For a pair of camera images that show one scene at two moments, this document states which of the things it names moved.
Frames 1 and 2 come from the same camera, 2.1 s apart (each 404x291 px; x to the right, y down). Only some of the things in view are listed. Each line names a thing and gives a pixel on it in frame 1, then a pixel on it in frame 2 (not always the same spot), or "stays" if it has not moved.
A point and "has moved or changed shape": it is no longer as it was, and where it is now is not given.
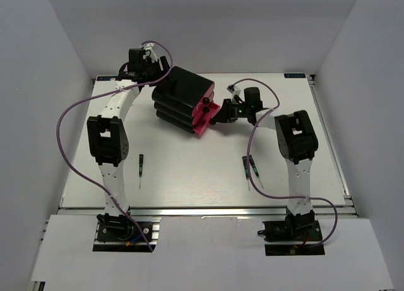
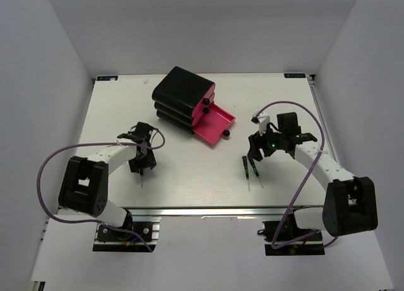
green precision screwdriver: [245, 160] stays
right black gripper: [225, 114] to [257, 141]
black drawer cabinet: [175, 98] stays
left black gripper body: [153, 71] to [147, 151]
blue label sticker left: [106, 77] stays
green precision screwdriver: [255, 169] stays
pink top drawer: [204, 100] stays
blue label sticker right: [294, 75] stays
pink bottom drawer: [209, 113] has moved or changed shape
